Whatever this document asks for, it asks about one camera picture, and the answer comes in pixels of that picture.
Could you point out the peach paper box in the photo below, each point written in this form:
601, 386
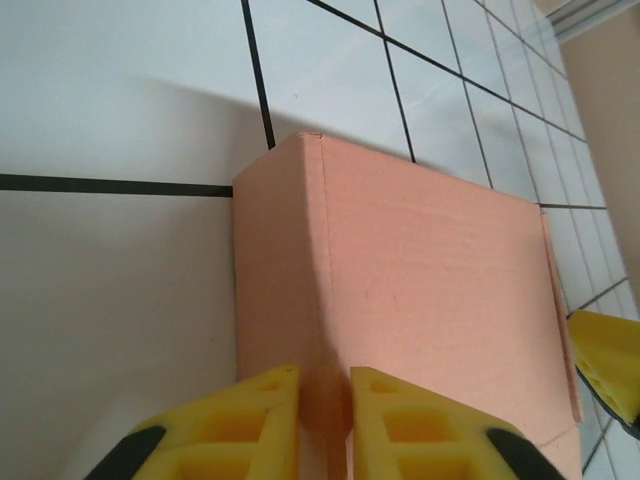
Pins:
425, 280

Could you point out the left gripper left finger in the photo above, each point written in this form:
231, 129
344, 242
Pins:
240, 425

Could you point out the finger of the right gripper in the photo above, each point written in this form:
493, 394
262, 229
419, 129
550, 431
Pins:
612, 360

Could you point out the aluminium corner post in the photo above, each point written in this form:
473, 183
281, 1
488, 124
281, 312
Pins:
600, 20

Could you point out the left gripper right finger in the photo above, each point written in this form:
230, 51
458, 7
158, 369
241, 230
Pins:
425, 435

